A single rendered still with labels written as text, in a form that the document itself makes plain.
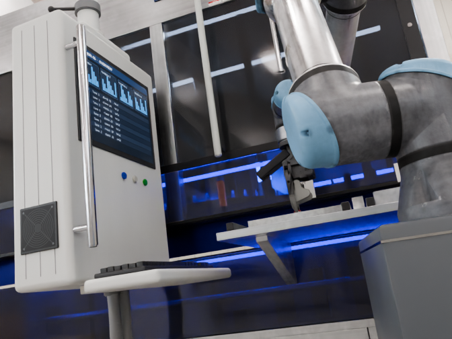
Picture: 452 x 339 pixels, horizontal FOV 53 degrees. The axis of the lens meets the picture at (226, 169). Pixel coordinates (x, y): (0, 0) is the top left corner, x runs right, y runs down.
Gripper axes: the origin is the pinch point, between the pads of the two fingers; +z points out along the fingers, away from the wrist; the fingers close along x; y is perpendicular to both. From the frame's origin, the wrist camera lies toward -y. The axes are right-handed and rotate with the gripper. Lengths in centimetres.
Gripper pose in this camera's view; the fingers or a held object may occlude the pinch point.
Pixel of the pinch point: (294, 209)
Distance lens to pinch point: 131.1
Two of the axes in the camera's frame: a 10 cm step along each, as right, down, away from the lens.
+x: 3.1, 2.3, 9.2
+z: 1.2, 9.5, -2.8
